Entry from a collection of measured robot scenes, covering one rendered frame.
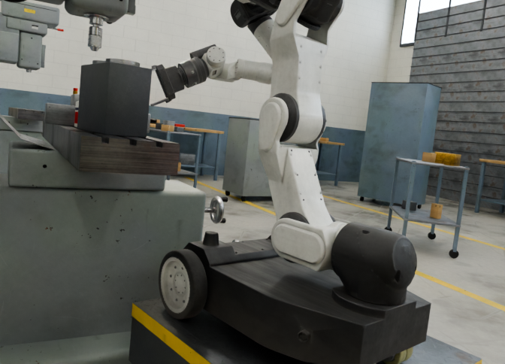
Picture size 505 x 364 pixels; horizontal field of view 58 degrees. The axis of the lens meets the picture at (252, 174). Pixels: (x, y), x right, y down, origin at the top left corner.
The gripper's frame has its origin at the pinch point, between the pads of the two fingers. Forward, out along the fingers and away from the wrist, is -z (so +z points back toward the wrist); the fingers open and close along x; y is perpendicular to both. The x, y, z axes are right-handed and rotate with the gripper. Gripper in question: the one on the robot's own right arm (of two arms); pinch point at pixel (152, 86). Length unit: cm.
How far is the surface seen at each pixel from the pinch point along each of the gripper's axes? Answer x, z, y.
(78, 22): 139, 47, -670
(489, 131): -278, 619, -463
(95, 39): 22.0, -9.6, -16.5
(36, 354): -64, -68, 5
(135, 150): -12, -18, 47
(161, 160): -17, -13, 46
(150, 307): -61, -30, 20
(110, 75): 6.4, -15.0, 32.6
